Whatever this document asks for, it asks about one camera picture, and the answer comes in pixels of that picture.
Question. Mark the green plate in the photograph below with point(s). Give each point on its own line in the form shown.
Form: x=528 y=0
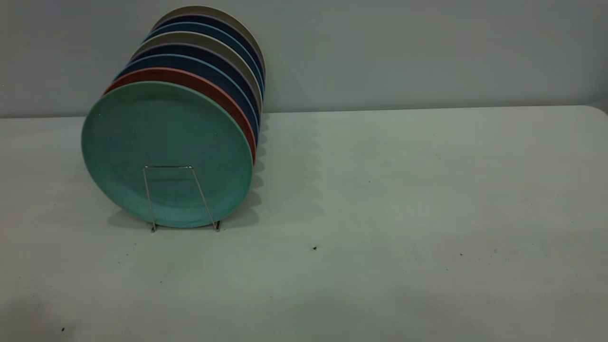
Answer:
x=156 y=137

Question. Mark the pink plate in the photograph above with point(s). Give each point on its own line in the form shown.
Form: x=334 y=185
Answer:
x=199 y=80

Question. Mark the beige plate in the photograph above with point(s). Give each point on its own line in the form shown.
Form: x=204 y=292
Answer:
x=204 y=9
x=199 y=38

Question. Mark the teal blue plate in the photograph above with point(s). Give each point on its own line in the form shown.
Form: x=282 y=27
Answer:
x=204 y=28

